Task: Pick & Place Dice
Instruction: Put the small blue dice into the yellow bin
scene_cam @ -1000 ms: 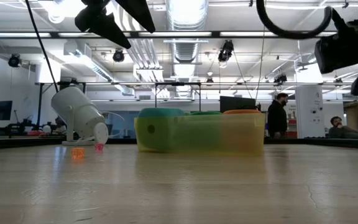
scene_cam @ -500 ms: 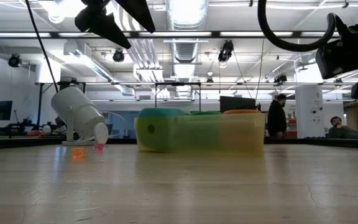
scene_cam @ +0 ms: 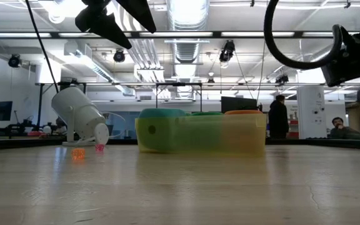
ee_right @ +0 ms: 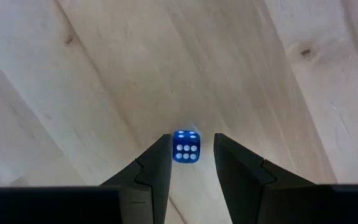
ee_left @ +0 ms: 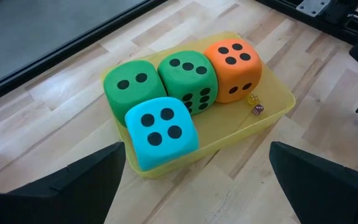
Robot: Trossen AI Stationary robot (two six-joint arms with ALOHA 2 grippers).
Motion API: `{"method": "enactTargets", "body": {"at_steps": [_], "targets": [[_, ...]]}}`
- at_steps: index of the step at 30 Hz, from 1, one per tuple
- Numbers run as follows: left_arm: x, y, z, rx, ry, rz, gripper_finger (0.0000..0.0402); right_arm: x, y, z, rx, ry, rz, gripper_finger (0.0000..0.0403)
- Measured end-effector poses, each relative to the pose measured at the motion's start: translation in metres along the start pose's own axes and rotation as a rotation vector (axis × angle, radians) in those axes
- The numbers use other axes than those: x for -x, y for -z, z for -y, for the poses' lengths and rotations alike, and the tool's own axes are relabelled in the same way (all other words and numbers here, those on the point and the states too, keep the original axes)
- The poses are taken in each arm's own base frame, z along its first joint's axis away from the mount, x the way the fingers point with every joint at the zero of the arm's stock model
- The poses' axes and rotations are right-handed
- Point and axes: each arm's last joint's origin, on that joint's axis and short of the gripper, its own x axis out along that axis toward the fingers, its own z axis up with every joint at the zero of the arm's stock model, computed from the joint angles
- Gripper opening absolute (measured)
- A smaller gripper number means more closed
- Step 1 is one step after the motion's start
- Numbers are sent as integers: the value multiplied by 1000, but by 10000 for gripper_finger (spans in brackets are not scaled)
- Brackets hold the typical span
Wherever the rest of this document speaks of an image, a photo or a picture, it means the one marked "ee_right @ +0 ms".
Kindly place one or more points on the small blue die white pips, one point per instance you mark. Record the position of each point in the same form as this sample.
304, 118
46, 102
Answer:
186, 147

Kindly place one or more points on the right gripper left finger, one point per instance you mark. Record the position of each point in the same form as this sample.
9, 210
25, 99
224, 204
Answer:
154, 174

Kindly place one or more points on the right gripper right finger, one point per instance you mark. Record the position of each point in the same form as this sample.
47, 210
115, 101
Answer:
238, 174

